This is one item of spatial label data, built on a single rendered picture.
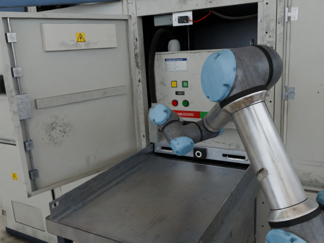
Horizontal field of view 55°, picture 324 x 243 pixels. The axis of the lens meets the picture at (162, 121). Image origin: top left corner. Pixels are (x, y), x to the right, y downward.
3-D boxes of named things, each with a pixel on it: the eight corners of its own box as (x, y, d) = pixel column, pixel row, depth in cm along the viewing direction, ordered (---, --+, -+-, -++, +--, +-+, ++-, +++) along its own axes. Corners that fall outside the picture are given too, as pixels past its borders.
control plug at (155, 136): (157, 143, 155) (155, 109, 150) (149, 142, 157) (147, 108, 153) (165, 139, 161) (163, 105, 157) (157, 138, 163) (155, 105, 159)
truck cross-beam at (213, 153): (255, 165, 143) (255, 153, 141) (154, 152, 169) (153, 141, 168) (257, 161, 147) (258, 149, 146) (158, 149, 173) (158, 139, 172)
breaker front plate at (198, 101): (249, 155, 143) (249, 49, 132) (158, 144, 167) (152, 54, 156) (249, 154, 144) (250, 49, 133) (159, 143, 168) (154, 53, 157)
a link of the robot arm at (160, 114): (155, 129, 108) (144, 111, 112) (168, 136, 117) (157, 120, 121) (172, 115, 106) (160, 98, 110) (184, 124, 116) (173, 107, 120)
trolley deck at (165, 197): (208, 287, 83) (208, 268, 81) (47, 232, 113) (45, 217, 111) (262, 184, 140) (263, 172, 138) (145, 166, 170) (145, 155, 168)
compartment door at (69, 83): (22, 193, 134) (-11, 13, 117) (136, 154, 175) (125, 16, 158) (28, 198, 129) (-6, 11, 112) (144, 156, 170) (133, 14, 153)
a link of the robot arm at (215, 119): (287, 30, 82) (207, 117, 122) (256, 34, 77) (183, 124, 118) (311, 65, 78) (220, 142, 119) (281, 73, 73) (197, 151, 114)
